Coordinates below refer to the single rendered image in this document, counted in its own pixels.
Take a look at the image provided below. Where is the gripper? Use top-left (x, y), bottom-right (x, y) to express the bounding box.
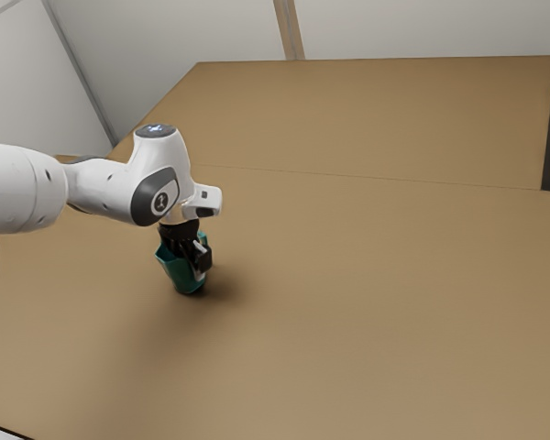
top-left (158, 218), bottom-right (213, 283)

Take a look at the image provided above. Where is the teal faceted mug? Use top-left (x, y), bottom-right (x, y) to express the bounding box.
top-left (153, 231), bottom-right (213, 295)

